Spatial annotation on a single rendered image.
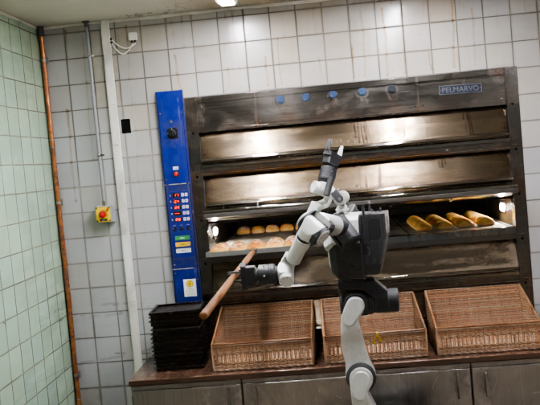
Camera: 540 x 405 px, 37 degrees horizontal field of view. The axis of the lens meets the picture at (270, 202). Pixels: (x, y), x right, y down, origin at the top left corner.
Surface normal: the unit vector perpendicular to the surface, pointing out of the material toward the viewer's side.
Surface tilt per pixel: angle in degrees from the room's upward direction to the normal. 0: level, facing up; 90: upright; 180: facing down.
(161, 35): 90
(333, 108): 90
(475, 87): 90
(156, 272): 90
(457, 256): 70
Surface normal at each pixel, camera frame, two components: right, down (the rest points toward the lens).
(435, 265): -0.12, -0.27
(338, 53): -0.07, 0.06
